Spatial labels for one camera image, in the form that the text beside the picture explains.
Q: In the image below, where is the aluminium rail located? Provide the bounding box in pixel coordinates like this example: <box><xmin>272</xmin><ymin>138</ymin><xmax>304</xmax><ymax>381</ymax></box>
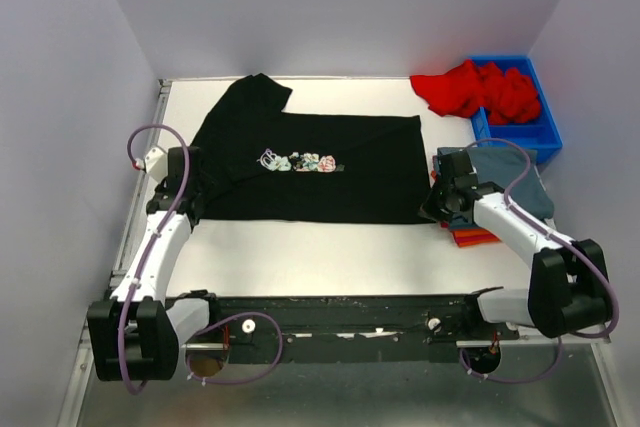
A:
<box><xmin>112</xmin><ymin>79</ymin><xmax>172</xmax><ymax>278</ymax></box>
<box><xmin>79</xmin><ymin>316</ymin><xmax>612</xmax><ymax>349</ymax></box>

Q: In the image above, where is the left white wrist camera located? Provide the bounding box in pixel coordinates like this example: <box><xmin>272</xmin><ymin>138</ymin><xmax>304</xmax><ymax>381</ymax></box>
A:
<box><xmin>132</xmin><ymin>146</ymin><xmax>168</xmax><ymax>182</ymax></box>

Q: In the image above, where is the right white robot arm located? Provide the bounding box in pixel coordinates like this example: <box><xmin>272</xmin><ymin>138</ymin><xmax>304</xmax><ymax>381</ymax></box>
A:
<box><xmin>420</xmin><ymin>149</ymin><xmax>620</xmax><ymax>339</ymax></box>

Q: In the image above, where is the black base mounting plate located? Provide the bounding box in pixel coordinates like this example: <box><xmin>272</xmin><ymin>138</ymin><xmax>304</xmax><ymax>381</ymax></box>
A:
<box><xmin>183</xmin><ymin>294</ymin><xmax>519</xmax><ymax>365</ymax></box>

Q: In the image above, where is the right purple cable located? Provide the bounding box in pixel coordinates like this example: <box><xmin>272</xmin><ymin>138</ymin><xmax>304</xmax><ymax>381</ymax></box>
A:
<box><xmin>459</xmin><ymin>139</ymin><xmax>621</xmax><ymax>384</ymax></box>

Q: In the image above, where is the aluminium left side rail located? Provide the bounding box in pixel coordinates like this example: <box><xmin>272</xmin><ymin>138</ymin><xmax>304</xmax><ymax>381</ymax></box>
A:
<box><xmin>112</xmin><ymin>79</ymin><xmax>172</xmax><ymax>278</ymax></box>

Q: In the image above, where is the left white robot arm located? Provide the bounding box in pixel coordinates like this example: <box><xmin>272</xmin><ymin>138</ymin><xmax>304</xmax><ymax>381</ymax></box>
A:
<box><xmin>87</xmin><ymin>147</ymin><xmax>222</xmax><ymax>383</ymax></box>

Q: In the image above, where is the red t shirt in bin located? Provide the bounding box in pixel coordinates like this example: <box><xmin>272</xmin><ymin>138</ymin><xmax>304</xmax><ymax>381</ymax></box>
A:
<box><xmin>410</xmin><ymin>59</ymin><xmax>542</xmax><ymax>125</ymax></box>

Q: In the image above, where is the folded teal t shirt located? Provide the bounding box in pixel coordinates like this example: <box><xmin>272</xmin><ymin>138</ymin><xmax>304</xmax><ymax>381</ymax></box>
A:
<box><xmin>434</xmin><ymin>146</ymin><xmax>554</xmax><ymax>239</ymax></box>

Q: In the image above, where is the blue plastic bin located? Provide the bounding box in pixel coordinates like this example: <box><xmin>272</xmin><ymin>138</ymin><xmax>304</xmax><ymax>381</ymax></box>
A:
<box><xmin>470</xmin><ymin>55</ymin><xmax>563</xmax><ymax>165</ymax></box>

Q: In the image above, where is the black floral t shirt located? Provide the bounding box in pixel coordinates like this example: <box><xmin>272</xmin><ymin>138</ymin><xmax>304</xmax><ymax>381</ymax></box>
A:
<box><xmin>191</xmin><ymin>74</ymin><xmax>430</xmax><ymax>225</ymax></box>

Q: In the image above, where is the aluminium front rail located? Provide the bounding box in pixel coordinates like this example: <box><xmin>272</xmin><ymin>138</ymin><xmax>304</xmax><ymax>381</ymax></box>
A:
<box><xmin>79</xmin><ymin>316</ymin><xmax>612</xmax><ymax>349</ymax></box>

